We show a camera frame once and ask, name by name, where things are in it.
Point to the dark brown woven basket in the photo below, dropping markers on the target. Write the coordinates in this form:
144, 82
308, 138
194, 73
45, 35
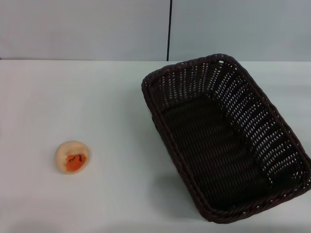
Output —
209, 150

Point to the round bun with orange filling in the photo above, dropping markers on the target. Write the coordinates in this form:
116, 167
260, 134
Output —
73, 157

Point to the black vertical wall strip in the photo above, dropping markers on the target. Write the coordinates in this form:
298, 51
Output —
169, 29

